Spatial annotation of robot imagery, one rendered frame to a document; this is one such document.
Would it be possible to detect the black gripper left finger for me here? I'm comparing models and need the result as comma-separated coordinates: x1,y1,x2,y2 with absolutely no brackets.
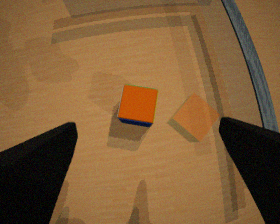
0,122,78,224

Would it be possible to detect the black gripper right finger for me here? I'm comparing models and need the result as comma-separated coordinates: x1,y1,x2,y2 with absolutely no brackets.
219,117,280,224

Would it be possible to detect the blue and yellow cube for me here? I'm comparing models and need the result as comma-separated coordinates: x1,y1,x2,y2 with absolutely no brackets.
117,84,158,127

